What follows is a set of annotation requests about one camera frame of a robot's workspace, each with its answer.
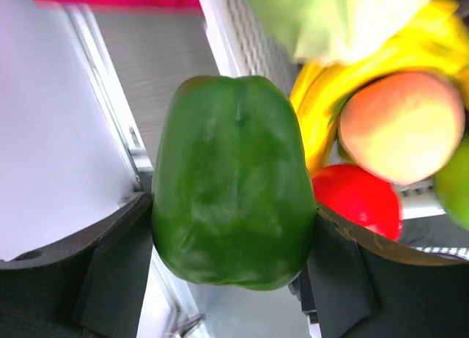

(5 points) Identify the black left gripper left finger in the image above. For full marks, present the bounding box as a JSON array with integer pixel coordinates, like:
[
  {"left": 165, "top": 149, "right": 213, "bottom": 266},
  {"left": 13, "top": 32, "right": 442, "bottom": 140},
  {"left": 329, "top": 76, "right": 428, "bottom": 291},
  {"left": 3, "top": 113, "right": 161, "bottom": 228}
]
[{"left": 1, "top": 194, "right": 152, "bottom": 337}]

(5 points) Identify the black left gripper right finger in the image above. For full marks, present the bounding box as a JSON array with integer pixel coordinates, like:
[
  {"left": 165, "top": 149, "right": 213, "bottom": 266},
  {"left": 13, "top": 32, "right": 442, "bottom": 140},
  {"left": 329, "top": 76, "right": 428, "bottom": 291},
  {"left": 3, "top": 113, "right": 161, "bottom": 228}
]
[{"left": 308, "top": 204, "right": 468, "bottom": 337}]

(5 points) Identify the green watermelon ball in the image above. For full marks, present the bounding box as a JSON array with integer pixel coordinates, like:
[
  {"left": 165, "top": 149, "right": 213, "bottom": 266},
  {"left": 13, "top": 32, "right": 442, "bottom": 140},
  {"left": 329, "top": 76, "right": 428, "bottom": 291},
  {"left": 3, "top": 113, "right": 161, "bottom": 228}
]
[{"left": 433, "top": 134, "right": 468, "bottom": 229}]

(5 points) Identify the green bell pepper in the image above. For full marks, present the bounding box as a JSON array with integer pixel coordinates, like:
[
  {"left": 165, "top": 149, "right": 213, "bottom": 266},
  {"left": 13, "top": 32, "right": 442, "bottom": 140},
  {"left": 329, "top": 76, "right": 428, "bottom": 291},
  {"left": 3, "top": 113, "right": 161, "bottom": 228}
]
[{"left": 152, "top": 76, "right": 317, "bottom": 290}]

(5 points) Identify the pale green cabbage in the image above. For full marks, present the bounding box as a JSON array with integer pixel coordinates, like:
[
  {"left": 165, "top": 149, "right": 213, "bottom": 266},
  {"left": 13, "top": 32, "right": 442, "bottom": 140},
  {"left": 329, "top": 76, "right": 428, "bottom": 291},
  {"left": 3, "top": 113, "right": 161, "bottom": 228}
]
[{"left": 248, "top": 0, "right": 431, "bottom": 65}]

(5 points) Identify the red tomato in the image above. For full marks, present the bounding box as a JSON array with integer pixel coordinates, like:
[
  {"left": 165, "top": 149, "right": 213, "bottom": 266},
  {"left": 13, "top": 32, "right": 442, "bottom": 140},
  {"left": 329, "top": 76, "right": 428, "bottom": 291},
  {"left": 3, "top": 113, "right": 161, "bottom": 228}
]
[{"left": 312, "top": 164, "right": 403, "bottom": 241}]

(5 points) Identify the lower peach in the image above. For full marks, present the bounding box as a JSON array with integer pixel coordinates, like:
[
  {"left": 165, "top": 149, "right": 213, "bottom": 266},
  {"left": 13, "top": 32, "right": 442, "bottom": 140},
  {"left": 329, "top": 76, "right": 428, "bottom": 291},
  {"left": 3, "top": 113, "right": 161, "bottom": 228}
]
[{"left": 339, "top": 72, "right": 465, "bottom": 185}]

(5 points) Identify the yellow banana bunch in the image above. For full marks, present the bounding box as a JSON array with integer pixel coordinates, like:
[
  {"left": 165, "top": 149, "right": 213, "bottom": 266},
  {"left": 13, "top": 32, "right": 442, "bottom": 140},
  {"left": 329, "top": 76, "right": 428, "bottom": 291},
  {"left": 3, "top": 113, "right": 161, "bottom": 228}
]
[{"left": 290, "top": 0, "right": 468, "bottom": 173}]

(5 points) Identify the white plastic basket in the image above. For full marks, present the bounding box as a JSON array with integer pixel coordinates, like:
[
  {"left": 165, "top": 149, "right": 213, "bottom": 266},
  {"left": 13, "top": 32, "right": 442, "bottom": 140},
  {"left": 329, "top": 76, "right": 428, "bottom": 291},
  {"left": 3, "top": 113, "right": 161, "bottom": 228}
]
[{"left": 199, "top": 0, "right": 446, "bottom": 219}]

